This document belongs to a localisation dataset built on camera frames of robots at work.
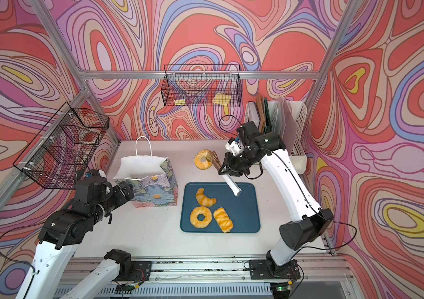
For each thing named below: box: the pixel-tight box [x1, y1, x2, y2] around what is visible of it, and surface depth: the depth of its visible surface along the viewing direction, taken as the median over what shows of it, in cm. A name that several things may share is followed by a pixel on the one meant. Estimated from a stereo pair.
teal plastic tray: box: [180, 181, 261, 234], surface depth 92 cm
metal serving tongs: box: [211, 150, 242, 197], surface depth 66 cm
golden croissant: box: [195, 187, 217, 207], surface depth 92 cm
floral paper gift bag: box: [113, 135, 178, 208], surface depth 81 cm
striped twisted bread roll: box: [213, 207, 234, 233], surface depth 84 cm
